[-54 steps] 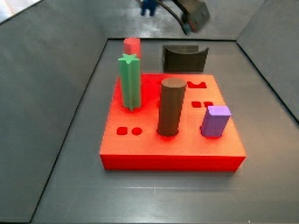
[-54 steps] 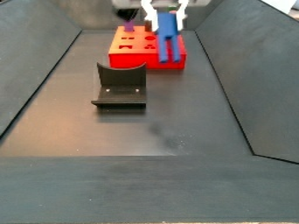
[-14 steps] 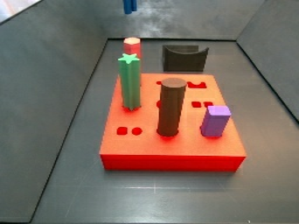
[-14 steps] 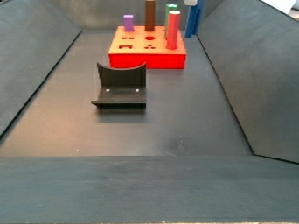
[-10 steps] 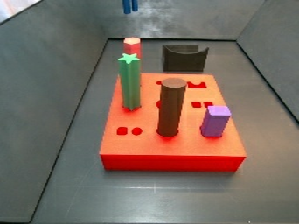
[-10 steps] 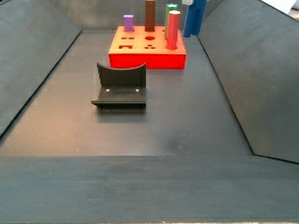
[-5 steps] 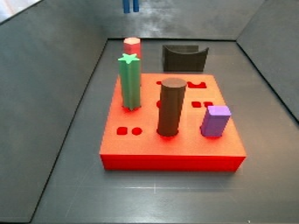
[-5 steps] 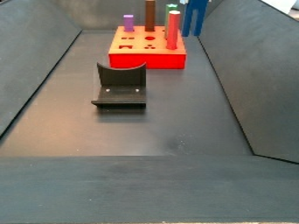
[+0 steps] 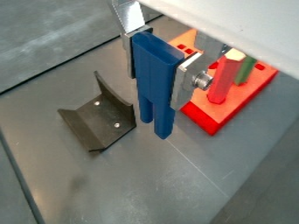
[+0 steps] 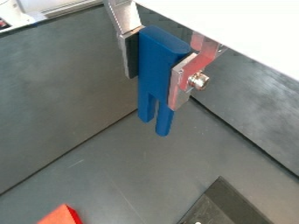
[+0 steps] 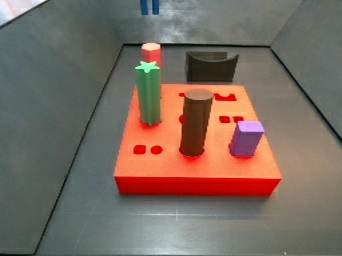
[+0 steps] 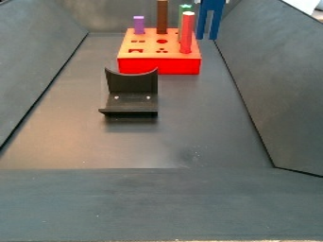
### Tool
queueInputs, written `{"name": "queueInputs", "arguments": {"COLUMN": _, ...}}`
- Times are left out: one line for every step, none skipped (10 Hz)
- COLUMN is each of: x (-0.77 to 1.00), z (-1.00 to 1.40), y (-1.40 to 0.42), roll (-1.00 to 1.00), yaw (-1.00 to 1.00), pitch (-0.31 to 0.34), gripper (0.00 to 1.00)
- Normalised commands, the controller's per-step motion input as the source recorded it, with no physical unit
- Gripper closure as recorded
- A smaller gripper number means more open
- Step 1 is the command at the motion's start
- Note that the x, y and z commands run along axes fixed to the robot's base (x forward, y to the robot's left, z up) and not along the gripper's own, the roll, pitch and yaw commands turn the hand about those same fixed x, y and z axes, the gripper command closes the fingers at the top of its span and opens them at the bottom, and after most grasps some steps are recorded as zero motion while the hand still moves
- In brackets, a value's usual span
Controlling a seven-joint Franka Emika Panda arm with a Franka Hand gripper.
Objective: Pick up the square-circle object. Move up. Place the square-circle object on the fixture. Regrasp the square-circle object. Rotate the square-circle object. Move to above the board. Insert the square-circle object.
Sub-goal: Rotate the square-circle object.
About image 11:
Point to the purple square peg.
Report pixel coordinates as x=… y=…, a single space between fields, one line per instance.
x=246 y=137

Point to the blue square-circle object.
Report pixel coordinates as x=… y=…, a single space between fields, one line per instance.
x=145 y=7

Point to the black curved cradle fixture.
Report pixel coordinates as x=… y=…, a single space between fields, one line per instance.
x=210 y=66

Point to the green star peg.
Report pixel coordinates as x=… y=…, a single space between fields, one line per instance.
x=149 y=92

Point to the brown round peg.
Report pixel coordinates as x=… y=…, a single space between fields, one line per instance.
x=197 y=109

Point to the pink hexagonal peg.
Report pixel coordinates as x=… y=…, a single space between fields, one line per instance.
x=151 y=53

